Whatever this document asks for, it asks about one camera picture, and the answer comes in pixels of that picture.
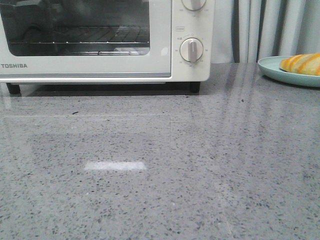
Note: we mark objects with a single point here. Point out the glass oven door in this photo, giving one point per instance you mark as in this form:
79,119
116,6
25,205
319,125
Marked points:
16,16

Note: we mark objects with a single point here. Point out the striped croissant bread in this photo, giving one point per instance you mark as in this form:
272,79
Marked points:
304,64

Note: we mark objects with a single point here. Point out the lower white oven knob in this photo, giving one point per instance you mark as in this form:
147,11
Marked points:
191,50

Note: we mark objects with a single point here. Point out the white oven knob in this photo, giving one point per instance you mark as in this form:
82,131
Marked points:
191,50
193,5

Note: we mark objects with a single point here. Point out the upper white oven knob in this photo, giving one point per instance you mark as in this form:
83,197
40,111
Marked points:
193,5

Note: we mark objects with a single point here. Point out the white Toshiba toaster oven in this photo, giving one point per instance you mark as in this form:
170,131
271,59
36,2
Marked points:
185,24

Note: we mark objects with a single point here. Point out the grey white curtain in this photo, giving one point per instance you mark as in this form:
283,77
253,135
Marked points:
266,28

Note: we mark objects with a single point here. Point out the teal round plate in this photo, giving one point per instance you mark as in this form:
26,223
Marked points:
270,67

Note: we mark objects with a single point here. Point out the metal wire oven rack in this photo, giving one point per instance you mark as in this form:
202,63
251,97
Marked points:
82,41

